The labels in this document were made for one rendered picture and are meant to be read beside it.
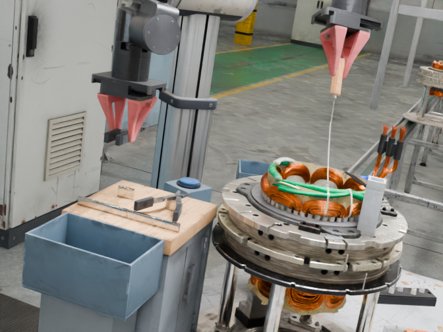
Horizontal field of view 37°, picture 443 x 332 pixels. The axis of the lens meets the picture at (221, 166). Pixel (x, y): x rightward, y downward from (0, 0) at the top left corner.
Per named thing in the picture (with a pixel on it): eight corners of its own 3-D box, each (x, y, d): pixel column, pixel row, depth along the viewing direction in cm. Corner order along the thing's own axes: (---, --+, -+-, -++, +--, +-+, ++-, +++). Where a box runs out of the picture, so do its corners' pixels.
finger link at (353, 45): (364, 78, 105) (373, 20, 105) (323, 68, 103) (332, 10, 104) (346, 84, 111) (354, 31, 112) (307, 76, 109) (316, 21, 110)
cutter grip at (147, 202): (136, 211, 102) (138, 201, 102) (132, 209, 103) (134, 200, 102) (153, 206, 106) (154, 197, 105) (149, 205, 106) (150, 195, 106)
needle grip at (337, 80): (341, 95, 106) (347, 58, 107) (331, 93, 106) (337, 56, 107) (337, 96, 108) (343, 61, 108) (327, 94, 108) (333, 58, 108)
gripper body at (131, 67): (149, 98, 98) (155, 49, 96) (89, 85, 101) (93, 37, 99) (166, 93, 104) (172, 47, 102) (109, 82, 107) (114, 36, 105)
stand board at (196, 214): (169, 256, 98) (171, 241, 97) (60, 224, 103) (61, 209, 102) (216, 217, 116) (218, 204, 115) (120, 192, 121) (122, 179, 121)
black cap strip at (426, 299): (434, 306, 154) (437, 298, 154) (376, 304, 151) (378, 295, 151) (425, 296, 159) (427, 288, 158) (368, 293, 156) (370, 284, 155)
